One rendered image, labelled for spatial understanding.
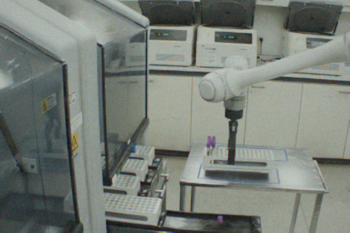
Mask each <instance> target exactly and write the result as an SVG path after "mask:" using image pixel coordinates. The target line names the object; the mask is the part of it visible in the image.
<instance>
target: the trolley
mask: <svg viewBox="0 0 350 233"><path fill-rule="evenodd" d="M206 146H207V142H197V141H194V142H193V144H192V147H191V150H190V153H189V156H188V158H187V161H186V165H185V167H184V170H183V172H182V176H181V178H180V180H179V185H180V192H179V210H180V211H186V194H187V186H191V208H190V212H195V204H196V187H210V188H217V189H221V188H223V189H233V190H236V189H239V190H245V191H250V190H251V191H266V192H287V193H291V192H292V193H296V197H295V202H294V209H293V210H292V218H291V224H290V227H289V233H294V229H295V226H296V218H297V214H298V209H299V201H300V198H301V193H303V194H307V193H308V194H316V200H315V204H314V209H313V212H312V218H311V225H310V227H309V232H308V233H315V232H316V227H317V223H318V217H319V214H320V210H321V203H322V199H323V195H324V194H328V193H329V191H328V187H327V185H326V183H325V180H324V178H323V175H322V173H321V171H320V168H319V167H318V164H317V161H315V160H313V159H312V156H311V155H310V151H309V149H308V148H301V147H300V148H294V147H275V146H255V145H247V144H241V145H240V144H236V149H252V150H254V149H260V150H269V151H272V152H273V156H274V168H273V172H272V173H269V172H268V173H262V172H246V171H225V170H215V171H210V170H204V169H203V155H204V148H205V147H206ZM216 147H218V148H228V144H226V143H218V142H216Z"/></svg>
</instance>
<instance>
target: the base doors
mask: <svg viewBox="0 0 350 233"><path fill-rule="evenodd" d="M201 79H202V77H186V76H159V75H149V81H151V80H152V81H153V82H149V146H152V147H154V148H155V149H167V150H177V151H190V143H191V147H192V144H193V142H194V141H197V142H208V136H211V138H213V136H215V137H216V142H218V143H226V144H228V139H229V127H228V121H230V119H227V118H225V115H224V114H225V108H224V106H223V104H224V101H221V102H218V103H210V102H207V101H205V100H204V99H202V97H201V94H200V92H199V83H200V80H201ZM157 86H167V88H160V87H157ZM251 86H260V87H262V86H264V87H265V88H257V87H251ZM251 86H248V90H247V91H246V103H247V108H246V104H245V108H244V109H243V118H242V119H240V120H237V123H238V127H237V134H236V144H240V145H241V144H243V143H244V144H247V145H255V146H275V147H295V148H300V147H301V148H308V149H309V151H310V155H311V156H312V157H317V158H318V157H323V158H337V159H341V158H343V159H350V94H343V93H339V92H340V91H341V92H350V86H331V85H320V84H305V83H298V82H274V81H264V82H260V83H256V84H253V85H251ZM251 91H252V94H251V93H250V92H251ZM322 96H334V98H325V97H322ZM191 103H192V114H191ZM299 109H300V110H299ZM245 120H246V124H245ZM244 127H245V132H244Z"/></svg>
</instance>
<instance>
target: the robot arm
mask: <svg viewBox="0 0 350 233"><path fill-rule="evenodd" d="M337 62H338V63H341V62H348V63H349V65H350V31H349V32H348V33H346V34H343V35H341V36H339V37H338V38H336V39H333V40H332V41H329V42H327V43H326V44H323V45H322V46H318V47H316V48H314V49H310V50H308V51H306V52H305V51H304V52H301V53H299V54H295V55H292V56H289V57H285V58H283V59H280V60H278V61H273V62H271V63H269V64H266V65H262V66H258V67H255V68H252V69H249V66H248V62H247V59H245V58H243V57H241V56H228V57H227V59H226V60H225V62H224V68H223V69H219V70H217V71H214V72H212V73H209V74H206V75H205V76H204V77H203V78H202V79H201V80H200V83H199V92H200V94H201V97H202V99H204V100H205V101H207V102H210V103H218V102H221V101H224V104H223V106H224V108H225V114H224V115H225V118H227V119H230V121H228V127H229V139H228V145H227V149H228V160H227V165H230V166H232V165H235V156H236V134H237V128H238V122H237V120H240V119H242V118H243V109H244V108H245V104H246V91H247V89H248V86H251V85H253V84H256V83H260V82H264V81H267V80H269V79H273V78H275V77H281V76H284V75H286V74H290V73H294V72H297V71H300V70H303V69H308V68H310V67H314V66H320V65H323V64H332V63H337Z"/></svg>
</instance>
